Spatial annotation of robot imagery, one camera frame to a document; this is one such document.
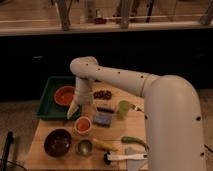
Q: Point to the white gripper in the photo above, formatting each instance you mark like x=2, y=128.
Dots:
x=83, y=95

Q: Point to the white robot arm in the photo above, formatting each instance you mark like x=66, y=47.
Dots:
x=173, y=124

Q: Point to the paper cup orange inside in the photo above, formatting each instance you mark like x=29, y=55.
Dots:
x=82, y=125

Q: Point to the metal measuring cup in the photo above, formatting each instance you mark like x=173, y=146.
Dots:
x=84, y=147

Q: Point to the green plastic cup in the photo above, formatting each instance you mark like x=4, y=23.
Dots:
x=123, y=108

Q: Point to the orange bowl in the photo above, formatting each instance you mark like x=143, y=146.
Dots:
x=63, y=96

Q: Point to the green plastic tray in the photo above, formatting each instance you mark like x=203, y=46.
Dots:
x=48, y=109

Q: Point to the black rectangular block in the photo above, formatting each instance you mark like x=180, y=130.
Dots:
x=107, y=110

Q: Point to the dark grape bunch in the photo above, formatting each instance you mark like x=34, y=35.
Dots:
x=103, y=94

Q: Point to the dark brown bowl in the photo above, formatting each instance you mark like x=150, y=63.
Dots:
x=57, y=143

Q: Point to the yellow banana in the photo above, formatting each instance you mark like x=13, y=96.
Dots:
x=103, y=145

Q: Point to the green pepper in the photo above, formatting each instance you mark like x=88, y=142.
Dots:
x=128, y=139

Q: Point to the black pole stand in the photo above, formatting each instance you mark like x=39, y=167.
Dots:
x=9, y=140

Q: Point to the grey cloth piece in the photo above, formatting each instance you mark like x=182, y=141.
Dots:
x=134, y=165

